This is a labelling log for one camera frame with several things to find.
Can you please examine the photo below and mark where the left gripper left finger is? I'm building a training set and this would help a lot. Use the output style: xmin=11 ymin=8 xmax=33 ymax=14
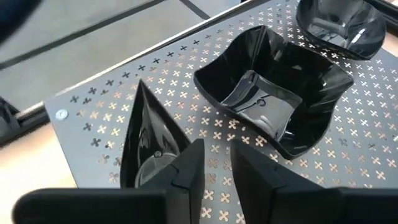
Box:
xmin=139 ymin=138 xmax=206 ymax=224

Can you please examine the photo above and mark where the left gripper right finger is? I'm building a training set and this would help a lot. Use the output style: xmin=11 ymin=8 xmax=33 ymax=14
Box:
xmin=231 ymin=139 xmax=340 ymax=224

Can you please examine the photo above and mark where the black leaf-shaped mini plate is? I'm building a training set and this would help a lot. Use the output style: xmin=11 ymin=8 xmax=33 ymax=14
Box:
xmin=295 ymin=0 xmax=388 ymax=62

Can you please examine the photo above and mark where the black teardrop mini plate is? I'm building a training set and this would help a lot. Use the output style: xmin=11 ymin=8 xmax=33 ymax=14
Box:
xmin=119 ymin=78 xmax=193 ymax=190

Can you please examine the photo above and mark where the black square mini plate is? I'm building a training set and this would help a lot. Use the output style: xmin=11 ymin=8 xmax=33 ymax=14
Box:
xmin=192 ymin=24 xmax=355 ymax=161

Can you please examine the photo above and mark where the grey perforated metal shelf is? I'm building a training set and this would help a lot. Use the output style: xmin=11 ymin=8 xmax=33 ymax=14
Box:
xmin=43 ymin=0 xmax=398 ymax=224

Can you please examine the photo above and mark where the black aluminium table frame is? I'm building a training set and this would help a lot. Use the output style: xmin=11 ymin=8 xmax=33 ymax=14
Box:
xmin=0 ymin=95 xmax=51 ymax=147

